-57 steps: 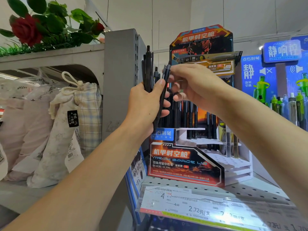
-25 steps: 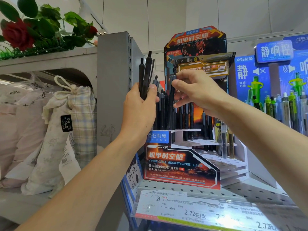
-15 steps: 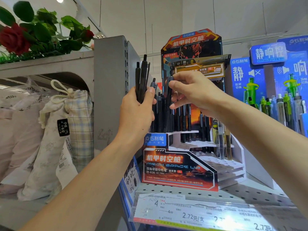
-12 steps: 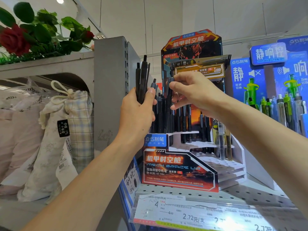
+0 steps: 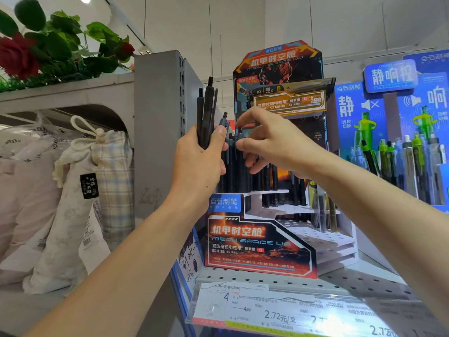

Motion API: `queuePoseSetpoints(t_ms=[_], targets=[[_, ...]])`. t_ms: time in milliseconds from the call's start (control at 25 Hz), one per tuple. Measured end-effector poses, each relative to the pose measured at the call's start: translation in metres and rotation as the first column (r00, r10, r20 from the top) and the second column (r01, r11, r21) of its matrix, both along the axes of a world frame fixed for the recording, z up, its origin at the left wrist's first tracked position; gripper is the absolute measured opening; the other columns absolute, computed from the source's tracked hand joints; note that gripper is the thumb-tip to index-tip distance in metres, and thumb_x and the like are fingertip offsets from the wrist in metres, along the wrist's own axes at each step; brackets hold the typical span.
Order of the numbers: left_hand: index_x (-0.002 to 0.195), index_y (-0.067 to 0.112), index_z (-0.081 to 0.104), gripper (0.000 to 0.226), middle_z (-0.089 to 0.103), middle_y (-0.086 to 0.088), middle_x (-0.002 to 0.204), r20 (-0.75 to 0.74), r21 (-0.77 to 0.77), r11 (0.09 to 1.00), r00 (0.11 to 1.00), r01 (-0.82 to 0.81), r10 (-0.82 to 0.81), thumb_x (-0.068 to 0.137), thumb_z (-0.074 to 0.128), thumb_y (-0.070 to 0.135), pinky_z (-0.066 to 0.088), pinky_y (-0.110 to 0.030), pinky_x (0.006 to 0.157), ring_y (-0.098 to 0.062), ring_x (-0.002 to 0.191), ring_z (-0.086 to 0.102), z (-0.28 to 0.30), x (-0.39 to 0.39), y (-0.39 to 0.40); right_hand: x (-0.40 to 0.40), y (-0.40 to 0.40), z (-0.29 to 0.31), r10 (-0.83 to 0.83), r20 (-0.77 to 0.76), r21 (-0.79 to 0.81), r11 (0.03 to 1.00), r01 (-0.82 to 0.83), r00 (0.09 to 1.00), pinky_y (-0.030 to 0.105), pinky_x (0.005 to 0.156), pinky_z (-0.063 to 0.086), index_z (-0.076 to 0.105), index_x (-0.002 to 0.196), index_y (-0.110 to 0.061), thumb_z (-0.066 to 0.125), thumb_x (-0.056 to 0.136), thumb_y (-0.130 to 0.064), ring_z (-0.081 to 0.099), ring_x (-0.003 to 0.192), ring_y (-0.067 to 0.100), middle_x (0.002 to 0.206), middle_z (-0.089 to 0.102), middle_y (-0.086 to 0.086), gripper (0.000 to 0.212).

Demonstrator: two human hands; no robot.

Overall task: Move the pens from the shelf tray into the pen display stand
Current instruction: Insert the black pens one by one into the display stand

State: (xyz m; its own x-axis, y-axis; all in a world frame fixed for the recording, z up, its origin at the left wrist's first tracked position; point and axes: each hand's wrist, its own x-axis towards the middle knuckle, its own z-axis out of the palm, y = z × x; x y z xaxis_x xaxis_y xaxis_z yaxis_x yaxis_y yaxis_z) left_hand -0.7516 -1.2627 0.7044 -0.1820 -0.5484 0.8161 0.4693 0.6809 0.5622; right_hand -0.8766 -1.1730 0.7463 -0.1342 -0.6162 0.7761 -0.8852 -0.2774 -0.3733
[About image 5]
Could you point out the blue rounded sign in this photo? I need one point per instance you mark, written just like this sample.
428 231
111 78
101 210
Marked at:
389 76

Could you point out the white hang tag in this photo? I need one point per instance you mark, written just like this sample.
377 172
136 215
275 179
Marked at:
94 243

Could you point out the clear price label strip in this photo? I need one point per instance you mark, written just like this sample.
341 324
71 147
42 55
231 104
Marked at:
280 314

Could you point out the person's right forearm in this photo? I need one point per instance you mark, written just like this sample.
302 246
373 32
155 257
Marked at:
386 224

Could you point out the perforated white shelf board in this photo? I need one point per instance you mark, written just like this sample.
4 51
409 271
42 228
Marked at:
350 279

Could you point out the person's left hand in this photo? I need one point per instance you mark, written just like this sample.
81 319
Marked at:
191 168

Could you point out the gold orange display card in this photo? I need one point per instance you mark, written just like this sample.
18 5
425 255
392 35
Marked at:
289 101

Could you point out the cluster of black pens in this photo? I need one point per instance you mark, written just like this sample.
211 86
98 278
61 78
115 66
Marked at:
233 164

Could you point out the orange black pen display stand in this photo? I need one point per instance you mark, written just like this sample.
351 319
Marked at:
259 249

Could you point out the white shelf top board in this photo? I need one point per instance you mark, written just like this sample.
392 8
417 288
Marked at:
70 92

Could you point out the person's left thumb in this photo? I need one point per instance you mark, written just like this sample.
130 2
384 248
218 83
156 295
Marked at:
219 138

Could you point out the grey-tipped black click pen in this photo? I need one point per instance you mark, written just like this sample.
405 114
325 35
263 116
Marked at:
223 119

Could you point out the blue pen display stand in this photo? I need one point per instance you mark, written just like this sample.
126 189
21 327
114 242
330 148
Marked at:
350 115

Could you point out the olive gold pen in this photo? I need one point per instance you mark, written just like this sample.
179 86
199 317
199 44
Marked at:
313 196
333 215

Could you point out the plastic-wrapped white pillows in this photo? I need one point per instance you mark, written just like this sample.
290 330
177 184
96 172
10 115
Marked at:
24 193

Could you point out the plaid fabric bag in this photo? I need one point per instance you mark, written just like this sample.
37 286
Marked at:
115 193

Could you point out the person's right thumb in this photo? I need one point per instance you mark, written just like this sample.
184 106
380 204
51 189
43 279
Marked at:
250 143

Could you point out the artificial rose plant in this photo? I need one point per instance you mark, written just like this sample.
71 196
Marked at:
52 45

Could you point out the grey metal shelf upright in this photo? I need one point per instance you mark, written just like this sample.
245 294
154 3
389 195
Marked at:
158 136

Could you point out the person's right hand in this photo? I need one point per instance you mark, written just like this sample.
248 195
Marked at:
291 143

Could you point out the row of green grey pens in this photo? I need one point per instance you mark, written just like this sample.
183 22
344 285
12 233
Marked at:
410 161

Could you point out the blue-framed scribbled test card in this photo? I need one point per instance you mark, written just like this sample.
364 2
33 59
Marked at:
188 263

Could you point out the person's left forearm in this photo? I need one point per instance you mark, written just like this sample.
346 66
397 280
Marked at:
122 273

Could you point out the ceiling track spotlight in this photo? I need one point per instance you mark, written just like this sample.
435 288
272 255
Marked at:
143 50

